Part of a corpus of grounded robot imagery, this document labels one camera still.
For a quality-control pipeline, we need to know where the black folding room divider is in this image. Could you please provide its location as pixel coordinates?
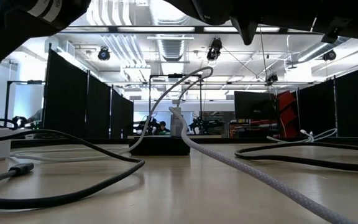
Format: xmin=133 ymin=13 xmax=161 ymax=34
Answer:
xmin=44 ymin=49 xmax=135 ymax=139
xmin=297 ymin=67 xmax=358 ymax=138

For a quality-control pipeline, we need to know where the red bin shelf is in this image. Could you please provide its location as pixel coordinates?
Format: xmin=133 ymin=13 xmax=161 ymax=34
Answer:
xmin=277 ymin=90 xmax=300 ymax=138

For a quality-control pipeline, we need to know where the black metal stand frame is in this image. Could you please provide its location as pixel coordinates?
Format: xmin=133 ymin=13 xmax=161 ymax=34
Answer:
xmin=149 ymin=73 xmax=203 ymax=135
xmin=4 ymin=80 xmax=47 ymax=129

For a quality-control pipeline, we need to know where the black looped cable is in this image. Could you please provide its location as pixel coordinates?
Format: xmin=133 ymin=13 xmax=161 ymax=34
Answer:
xmin=0 ymin=117 xmax=20 ymax=130

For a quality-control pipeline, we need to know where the black computer monitor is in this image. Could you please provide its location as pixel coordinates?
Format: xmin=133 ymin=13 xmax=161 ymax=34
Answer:
xmin=234 ymin=90 xmax=277 ymax=121

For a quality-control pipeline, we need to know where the white braided USB cable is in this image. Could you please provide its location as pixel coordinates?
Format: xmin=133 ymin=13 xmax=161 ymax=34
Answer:
xmin=168 ymin=106 xmax=358 ymax=224

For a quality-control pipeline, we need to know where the person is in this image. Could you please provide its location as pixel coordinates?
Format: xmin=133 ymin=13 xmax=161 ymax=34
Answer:
xmin=154 ymin=120 xmax=172 ymax=136
xmin=26 ymin=108 xmax=44 ymax=125

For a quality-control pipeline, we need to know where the silver ventilation duct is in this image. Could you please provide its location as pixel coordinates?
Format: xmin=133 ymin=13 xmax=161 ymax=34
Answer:
xmin=147 ymin=0 xmax=193 ymax=62

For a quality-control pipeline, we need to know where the long black power strip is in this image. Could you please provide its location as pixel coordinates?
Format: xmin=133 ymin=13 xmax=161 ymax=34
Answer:
xmin=128 ymin=136 xmax=191 ymax=156

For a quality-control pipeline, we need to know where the thin white USB cable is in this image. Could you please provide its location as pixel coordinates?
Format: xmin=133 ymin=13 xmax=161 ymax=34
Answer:
xmin=9 ymin=65 xmax=214 ymax=163

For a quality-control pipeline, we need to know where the black USB cable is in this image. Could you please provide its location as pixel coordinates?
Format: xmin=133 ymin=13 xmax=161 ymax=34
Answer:
xmin=234 ymin=142 xmax=358 ymax=174
xmin=0 ymin=129 xmax=145 ymax=210

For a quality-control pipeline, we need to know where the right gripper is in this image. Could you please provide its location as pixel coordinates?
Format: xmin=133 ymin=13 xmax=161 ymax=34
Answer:
xmin=163 ymin=0 xmax=316 ymax=46

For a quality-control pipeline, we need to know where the black camera on mount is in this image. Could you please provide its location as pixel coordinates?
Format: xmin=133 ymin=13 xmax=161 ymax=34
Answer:
xmin=206 ymin=37 xmax=223 ymax=62

